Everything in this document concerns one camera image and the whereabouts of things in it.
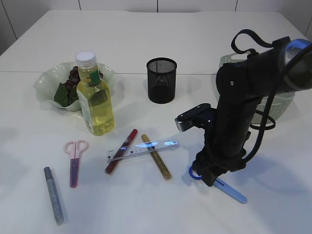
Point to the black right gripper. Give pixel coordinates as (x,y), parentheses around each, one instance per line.
(222,152)

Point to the blue scissors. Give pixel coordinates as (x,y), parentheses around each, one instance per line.
(223,186)

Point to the yellow tea bottle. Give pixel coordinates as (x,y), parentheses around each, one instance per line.
(99,121)

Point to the purple artificial grape bunch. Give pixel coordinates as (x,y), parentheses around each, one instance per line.
(68,90)

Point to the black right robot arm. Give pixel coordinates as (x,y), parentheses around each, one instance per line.
(287,67)

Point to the gold glitter pen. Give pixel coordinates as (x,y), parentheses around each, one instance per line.
(161,165)

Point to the red glitter pen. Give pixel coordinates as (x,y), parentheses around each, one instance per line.
(113,164)

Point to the clear plastic ruler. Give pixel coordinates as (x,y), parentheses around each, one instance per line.
(143,149)

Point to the black mesh pen holder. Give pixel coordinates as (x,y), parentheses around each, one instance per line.
(161,82)

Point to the silver glitter pen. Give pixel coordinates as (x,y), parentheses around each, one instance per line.
(56,203)

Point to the green wavy glass plate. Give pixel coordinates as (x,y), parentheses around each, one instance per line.
(48,83)

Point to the pink scissors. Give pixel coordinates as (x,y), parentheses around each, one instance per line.
(75,149)

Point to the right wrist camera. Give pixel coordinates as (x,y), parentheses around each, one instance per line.
(192,117)

